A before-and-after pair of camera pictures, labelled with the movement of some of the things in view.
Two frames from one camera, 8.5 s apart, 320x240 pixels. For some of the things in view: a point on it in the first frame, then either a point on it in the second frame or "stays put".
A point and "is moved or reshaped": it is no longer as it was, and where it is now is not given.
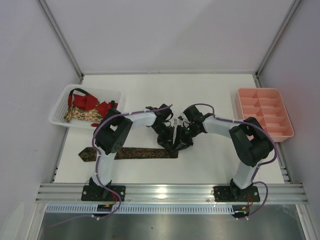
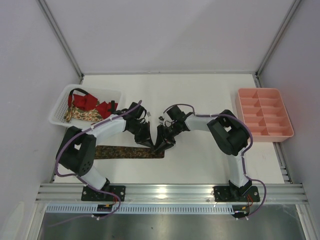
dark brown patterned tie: (91, 154) is moved or reshaped
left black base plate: (99, 193) stays put
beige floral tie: (74, 112) stays put
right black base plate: (235, 194) stays put
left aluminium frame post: (56, 30) stays put
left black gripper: (163, 136) → (141, 132)
